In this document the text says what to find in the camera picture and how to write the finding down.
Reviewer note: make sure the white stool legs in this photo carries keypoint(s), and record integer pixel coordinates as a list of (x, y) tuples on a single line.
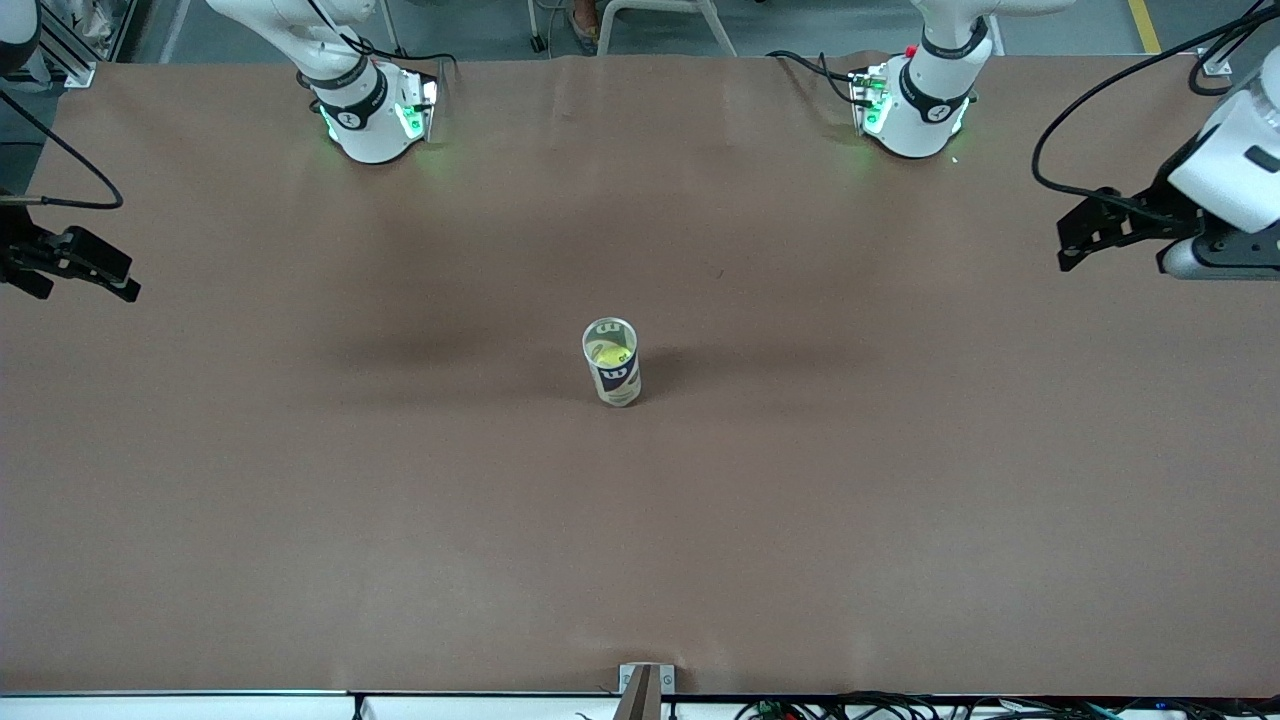
[(715, 30)]

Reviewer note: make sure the clear plastic tennis ball can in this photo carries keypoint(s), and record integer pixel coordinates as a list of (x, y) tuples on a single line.
[(618, 380)]

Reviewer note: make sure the brown table cover mat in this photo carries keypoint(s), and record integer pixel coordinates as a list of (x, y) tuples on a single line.
[(640, 560)]

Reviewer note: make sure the aluminium frame post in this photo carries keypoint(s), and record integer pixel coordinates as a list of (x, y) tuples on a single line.
[(75, 70), (1215, 62)]

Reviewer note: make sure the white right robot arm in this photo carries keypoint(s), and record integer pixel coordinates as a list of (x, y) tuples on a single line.
[(365, 130)]

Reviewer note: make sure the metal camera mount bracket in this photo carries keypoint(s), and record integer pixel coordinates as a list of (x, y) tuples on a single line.
[(645, 682)]

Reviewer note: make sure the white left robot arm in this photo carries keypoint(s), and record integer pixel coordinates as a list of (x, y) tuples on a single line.
[(920, 120)]

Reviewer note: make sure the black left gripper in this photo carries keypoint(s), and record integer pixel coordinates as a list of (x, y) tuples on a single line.
[(1156, 211)]

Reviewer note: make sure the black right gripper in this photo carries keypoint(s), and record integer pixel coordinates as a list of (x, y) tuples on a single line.
[(17, 250)]

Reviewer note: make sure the yellow tennis ball black print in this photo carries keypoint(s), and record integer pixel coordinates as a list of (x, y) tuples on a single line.
[(610, 354)]

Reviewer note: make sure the brown shoe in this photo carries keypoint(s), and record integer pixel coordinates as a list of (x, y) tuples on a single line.
[(585, 25)]

